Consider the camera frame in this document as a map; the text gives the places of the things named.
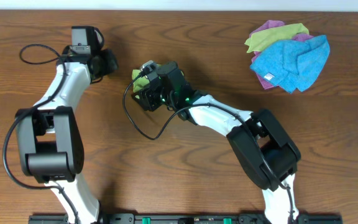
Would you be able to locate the bright green microfiber cloth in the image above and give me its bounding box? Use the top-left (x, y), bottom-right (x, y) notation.
top-left (131, 63), bottom-right (186, 100)

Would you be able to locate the blue microfiber cloth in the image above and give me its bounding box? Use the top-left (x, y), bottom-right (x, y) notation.
top-left (250, 35), bottom-right (330, 93)

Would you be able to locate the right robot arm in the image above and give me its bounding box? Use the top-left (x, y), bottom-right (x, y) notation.
top-left (130, 70), bottom-right (301, 223)

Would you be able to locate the right black camera cable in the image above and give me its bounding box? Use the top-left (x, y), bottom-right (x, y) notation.
top-left (122, 70), bottom-right (295, 224)

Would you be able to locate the left black camera cable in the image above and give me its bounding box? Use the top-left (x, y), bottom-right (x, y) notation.
top-left (2, 27), bottom-right (105, 224)

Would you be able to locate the black camera cable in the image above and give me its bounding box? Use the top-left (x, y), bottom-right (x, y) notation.
top-left (122, 70), bottom-right (295, 224)
top-left (2, 27), bottom-right (105, 224)

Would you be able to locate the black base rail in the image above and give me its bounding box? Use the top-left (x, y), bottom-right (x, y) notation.
top-left (28, 212), bottom-right (343, 224)

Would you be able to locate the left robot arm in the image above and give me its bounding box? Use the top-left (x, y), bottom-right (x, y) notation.
top-left (14, 46), bottom-right (118, 223)

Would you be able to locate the olive green microfiber cloth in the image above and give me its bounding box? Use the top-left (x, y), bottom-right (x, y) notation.
top-left (244, 23), bottom-right (309, 53)

